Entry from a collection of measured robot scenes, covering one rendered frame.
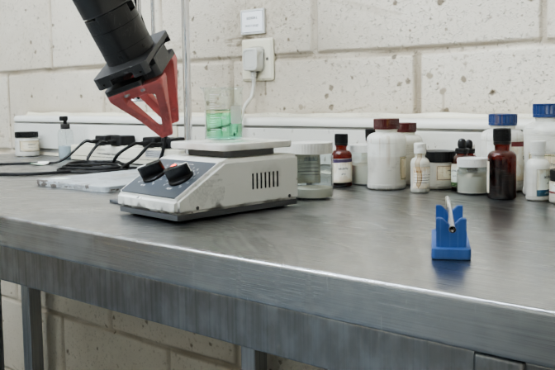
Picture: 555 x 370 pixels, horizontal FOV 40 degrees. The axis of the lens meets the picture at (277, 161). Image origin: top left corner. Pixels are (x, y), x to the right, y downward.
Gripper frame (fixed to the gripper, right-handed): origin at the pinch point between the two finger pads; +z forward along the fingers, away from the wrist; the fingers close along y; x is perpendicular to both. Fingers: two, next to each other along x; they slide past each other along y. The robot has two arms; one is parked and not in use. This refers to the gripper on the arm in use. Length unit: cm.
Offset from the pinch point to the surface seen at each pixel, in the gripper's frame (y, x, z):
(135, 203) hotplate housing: -1.1, 8.4, 8.0
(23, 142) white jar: 89, 77, 24
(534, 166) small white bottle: 13.5, -38.2, 28.0
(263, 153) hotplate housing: 8.2, -6.3, 11.2
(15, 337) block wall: 87, 115, 79
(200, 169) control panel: 0.4, -0.7, 7.2
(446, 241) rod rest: -21.6, -27.8, 11.3
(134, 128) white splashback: 77, 42, 26
